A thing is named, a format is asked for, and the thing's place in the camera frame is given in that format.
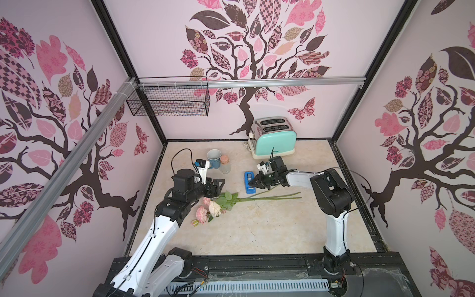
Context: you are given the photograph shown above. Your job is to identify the blue tape dispenser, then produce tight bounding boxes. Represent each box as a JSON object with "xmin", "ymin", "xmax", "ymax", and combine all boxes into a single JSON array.
[{"xmin": 244, "ymin": 171, "xmax": 256, "ymax": 194}]

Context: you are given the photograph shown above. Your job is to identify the pink flower bouquet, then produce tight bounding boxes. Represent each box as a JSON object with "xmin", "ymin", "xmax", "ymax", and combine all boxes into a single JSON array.
[{"xmin": 191, "ymin": 188, "xmax": 302, "ymax": 226}]

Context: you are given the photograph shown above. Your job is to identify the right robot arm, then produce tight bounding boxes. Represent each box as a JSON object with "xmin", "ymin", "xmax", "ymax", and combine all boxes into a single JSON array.
[{"xmin": 245, "ymin": 156, "xmax": 354, "ymax": 274}]

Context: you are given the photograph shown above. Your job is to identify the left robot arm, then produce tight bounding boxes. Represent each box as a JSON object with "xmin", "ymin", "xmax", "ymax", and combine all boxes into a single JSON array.
[{"xmin": 93, "ymin": 168, "xmax": 225, "ymax": 297}]

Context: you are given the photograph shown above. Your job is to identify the glass jar with cork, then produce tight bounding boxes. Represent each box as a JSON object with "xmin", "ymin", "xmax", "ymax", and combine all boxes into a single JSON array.
[{"xmin": 219, "ymin": 155, "xmax": 231, "ymax": 174}]

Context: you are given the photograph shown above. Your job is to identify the mint green toaster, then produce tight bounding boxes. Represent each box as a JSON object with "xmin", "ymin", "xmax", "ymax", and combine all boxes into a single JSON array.
[{"xmin": 247, "ymin": 117, "xmax": 297, "ymax": 160}]

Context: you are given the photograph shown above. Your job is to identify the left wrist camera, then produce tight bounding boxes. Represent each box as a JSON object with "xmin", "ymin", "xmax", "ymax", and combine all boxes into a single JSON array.
[{"xmin": 194, "ymin": 159, "xmax": 210, "ymax": 184}]

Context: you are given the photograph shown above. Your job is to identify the left camera cable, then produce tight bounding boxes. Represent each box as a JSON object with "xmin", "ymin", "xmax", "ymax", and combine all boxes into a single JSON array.
[{"xmin": 170, "ymin": 148, "xmax": 199, "ymax": 179}]

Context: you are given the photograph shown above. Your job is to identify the black wire basket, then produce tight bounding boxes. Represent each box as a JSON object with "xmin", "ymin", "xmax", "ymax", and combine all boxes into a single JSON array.
[{"xmin": 126, "ymin": 75, "xmax": 211, "ymax": 117}]

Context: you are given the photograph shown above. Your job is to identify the white slotted cable duct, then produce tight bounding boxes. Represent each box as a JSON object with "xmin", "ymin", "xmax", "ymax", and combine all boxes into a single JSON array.
[{"xmin": 161, "ymin": 279, "xmax": 330, "ymax": 297}]

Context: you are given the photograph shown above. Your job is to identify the aluminium frame rail back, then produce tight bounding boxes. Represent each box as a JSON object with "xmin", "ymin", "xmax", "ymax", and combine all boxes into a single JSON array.
[{"xmin": 138, "ymin": 76, "xmax": 366, "ymax": 89}]

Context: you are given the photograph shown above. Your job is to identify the aluminium frame rail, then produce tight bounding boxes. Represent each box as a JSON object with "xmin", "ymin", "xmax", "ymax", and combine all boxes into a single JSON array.
[
  {"xmin": 1, "ymin": 77, "xmax": 137, "ymax": 277},
  {"xmin": 138, "ymin": 76, "xmax": 366, "ymax": 89}
]

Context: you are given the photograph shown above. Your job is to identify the aluminium frame rail left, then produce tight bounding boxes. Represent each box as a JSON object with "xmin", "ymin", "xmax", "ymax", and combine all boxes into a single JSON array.
[{"xmin": 1, "ymin": 77, "xmax": 137, "ymax": 277}]

